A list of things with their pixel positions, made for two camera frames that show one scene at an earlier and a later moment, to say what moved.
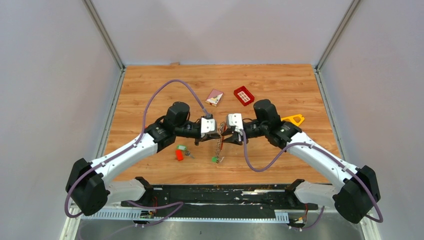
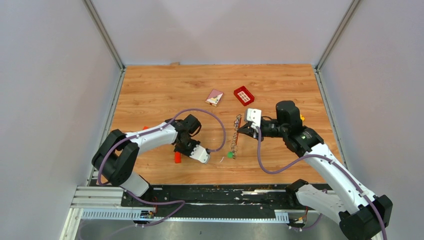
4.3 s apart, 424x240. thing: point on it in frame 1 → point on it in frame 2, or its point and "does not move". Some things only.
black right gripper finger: [233, 139] → [248, 131]
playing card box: [214, 97] does not move
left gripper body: [197, 140] → [187, 147]
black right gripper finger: [229, 131] → [246, 128]
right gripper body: [238, 136] → [267, 128]
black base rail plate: [219, 201] does not move
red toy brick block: [244, 96] does not move
